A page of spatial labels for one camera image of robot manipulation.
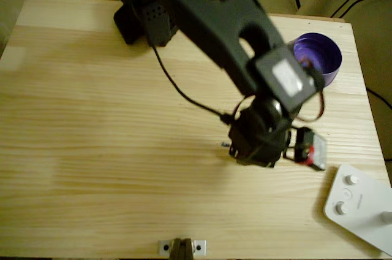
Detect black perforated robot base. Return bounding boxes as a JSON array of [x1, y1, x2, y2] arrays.
[[113, 0, 179, 48]]

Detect silver metal mounting bracket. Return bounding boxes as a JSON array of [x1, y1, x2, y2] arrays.
[[157, 239, 207, 256]]

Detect purple plastic bowl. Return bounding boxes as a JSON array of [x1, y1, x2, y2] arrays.
[[287, 32, 343, 90]]

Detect red white servo wires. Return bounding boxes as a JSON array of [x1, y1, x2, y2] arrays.
[[232, 57, 326, 123]]

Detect black camera cable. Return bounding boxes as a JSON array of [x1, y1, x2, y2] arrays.
[[151, 44, 234, 124]]

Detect white lamp base with knobs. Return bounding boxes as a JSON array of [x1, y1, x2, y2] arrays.
[[322, 163, 392, 258]]

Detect black camera post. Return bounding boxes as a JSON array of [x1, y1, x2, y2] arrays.
[[170, 237, 194, 260]]

